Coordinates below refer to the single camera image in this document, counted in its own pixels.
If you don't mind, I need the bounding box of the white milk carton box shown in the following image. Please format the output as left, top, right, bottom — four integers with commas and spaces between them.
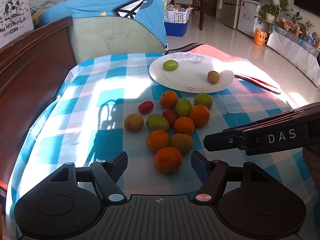
0, 0, 34, 47

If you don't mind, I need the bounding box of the blue checkered tablecloth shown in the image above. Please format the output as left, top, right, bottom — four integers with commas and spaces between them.
5, 53, 319, 239

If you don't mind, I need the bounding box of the brown wooden cabinet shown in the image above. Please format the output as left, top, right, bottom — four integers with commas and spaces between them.
0, 17, 75, 196

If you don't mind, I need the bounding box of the orange smiley bucket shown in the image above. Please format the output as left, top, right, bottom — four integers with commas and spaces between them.
253, 29, 267, 46

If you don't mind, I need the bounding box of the brown longan fruit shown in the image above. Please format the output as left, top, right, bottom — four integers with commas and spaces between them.
124, 113, 144, 132
207, 70, 221, 84
170, 133, 194, 155

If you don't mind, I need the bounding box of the wooden chair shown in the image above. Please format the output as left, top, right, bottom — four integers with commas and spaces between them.
181, 0, 204, 30

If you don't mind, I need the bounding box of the green jujube on plate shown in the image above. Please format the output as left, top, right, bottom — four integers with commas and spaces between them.
163, 60, 178, 72

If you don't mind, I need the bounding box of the green jujube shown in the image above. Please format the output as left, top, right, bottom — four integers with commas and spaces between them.
194, 94, 213, 110
146, 113, 170, 132
163, 60, 178, 72
174, 98, 192, 117

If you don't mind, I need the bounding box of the white floral plate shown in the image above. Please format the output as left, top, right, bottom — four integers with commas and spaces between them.
149, 53, 234, 94

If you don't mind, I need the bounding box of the low tv stand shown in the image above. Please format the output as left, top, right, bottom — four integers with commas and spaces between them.
267, 25, 319, 88

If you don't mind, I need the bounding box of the potted green plant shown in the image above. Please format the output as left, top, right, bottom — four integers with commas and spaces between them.
258, 0, 289, 34

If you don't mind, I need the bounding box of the white small fridge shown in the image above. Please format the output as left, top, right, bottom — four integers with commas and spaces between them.
237, 0, 265, 37

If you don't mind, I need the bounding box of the red cherry tomato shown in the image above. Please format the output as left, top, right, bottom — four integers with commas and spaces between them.
138, 101, 154, 115
163, 108, 178, 126

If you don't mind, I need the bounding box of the blue plastic bin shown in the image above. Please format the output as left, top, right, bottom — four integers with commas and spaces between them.
164, 22, 188, 37

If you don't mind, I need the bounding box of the right hand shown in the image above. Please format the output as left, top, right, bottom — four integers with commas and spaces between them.
303, 144, 320, 193

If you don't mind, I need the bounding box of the white plastic basket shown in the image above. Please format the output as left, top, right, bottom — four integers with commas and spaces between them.
164, 4, 193, 24

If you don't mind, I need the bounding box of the pink towel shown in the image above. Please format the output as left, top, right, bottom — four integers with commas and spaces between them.
166, 43, 281, 95

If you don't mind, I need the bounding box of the orange tangerine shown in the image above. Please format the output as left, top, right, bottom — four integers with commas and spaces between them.
189, 105, 210, 128
173, 116, 195, 135
146, 129, 170, 153
155, 146, 183, 174
159, 90, 178, 109

